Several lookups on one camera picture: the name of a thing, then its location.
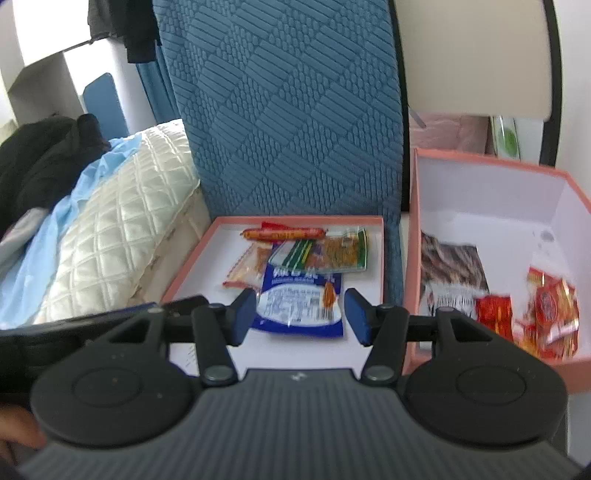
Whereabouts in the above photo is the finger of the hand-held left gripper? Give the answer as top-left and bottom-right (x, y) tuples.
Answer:
(159, 295), (211, 315)

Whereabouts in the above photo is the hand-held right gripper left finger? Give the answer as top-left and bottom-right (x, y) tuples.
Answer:
(92, 288), (257, 387)

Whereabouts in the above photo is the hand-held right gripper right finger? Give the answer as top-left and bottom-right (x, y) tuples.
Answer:
(344, 288), (497, 384)

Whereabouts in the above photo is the pink cardboard box lid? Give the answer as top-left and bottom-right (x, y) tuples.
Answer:
(159, 215), (386, 372)

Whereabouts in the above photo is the orange snack packet red label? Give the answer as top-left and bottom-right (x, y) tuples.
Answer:
(223, 242), (274, 291)

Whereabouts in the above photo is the blue white snack packet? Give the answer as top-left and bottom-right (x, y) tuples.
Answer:
(250, 265), (345, 339)

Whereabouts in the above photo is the clear golden snack packet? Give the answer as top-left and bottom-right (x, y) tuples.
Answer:
(268, 227), (369, 274)

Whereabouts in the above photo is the red sausage stick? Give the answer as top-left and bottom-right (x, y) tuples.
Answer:
(241, 222), (328, 241)

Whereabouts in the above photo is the brown photo snack packet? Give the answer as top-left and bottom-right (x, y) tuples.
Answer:
(419, 231), (490, 320)

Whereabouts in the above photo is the pink cardboard shoe box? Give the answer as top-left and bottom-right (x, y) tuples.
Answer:
(402, 148), (591, 394)

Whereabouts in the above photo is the red foil candy bag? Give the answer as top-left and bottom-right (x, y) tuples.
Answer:
(514, 267), (581, 360)

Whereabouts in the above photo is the person's left hand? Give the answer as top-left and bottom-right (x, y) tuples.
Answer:
(0, 405), (48, 468)

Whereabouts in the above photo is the cream quilted bedspread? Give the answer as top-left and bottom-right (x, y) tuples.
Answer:
(33, 119), (212, 325)

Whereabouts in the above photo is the grey cloth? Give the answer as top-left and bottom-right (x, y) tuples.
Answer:
(0, 208), (52, 269)

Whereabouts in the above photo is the light blue sheet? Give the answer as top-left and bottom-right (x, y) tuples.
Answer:
(0, 134), (149, 329)

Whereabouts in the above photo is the black garment on bed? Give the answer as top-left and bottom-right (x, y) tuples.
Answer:
(0, 113), (112, 237)

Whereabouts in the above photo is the blue curtain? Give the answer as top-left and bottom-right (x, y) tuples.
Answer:
(135, 44), (180, 136)

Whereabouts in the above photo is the blue quilted chair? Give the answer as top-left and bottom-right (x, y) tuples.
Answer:
(151, 0), (408, 306)

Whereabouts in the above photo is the blue padded panel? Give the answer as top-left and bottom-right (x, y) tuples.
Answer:
(81, 72), (131, 140)

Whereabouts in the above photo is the white green package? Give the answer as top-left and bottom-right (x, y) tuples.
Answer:
(491, 115), (522, 161)

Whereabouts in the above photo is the cream plastic chair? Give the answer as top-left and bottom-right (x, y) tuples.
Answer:
(392, 0), (565, 168)

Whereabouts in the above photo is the white cabinet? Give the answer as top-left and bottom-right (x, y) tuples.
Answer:
(0, 0), (95, 126)

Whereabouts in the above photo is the grey hanging jacket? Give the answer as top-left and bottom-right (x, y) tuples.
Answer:
(87, 0), (126, 42)

